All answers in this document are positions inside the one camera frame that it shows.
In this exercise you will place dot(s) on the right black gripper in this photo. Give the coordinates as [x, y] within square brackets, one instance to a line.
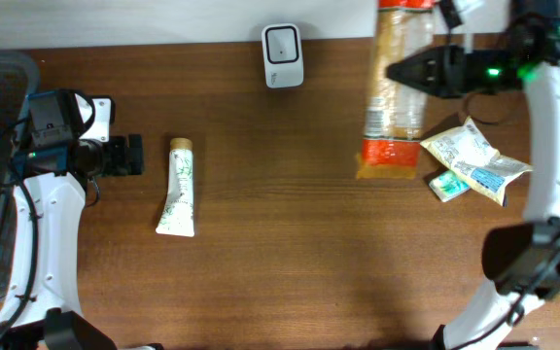
[451, 71]

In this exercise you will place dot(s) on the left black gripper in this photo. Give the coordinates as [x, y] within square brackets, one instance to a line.
[116, 156]

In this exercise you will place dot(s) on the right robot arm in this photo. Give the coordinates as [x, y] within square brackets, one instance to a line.
[521, 264]

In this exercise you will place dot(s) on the white barcode scanner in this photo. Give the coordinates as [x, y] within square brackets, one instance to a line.
[282, 56]

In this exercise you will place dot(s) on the white bamboo print shampoo tube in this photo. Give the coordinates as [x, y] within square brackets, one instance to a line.
[177, 217]

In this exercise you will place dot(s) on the small teal tissue pack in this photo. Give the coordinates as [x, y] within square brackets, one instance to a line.
[447, 186]

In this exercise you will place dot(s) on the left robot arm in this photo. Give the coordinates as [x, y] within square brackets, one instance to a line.
[59, 149]

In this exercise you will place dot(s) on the orange spaghetti pasta package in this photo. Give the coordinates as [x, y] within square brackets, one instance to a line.
[394, 112]

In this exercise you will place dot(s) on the yellow white snack bag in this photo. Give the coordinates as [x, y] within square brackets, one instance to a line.
[466, 152]

